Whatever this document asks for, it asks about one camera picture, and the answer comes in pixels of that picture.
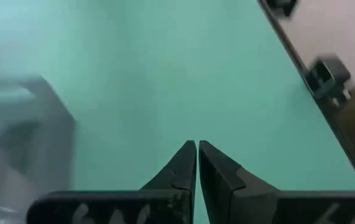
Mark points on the grey plastic basket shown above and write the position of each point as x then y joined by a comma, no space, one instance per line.
49,140

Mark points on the black table frame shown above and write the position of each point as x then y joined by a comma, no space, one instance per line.
328,77

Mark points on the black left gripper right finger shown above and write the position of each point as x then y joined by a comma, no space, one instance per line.
227,193

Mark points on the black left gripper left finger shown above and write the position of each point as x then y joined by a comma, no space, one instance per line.
164,202

